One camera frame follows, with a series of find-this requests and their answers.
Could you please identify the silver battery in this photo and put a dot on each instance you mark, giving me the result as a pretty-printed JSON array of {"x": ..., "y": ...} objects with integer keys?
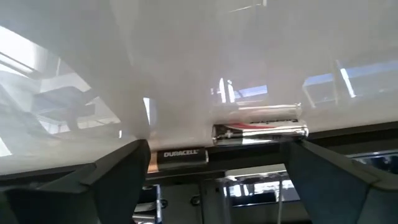
[{"x": 258, "y": 133}]

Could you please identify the black copper battery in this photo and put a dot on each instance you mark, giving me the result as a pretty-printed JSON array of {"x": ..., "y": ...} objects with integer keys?
[{"x": 180, "y": 157}]

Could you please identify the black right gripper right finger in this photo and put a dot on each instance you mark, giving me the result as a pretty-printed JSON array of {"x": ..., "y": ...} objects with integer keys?
[{"x": 342, "y": 202}]

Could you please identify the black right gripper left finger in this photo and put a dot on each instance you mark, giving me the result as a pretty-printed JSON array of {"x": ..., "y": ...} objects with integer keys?
[{"x": 77, "y": 199}]

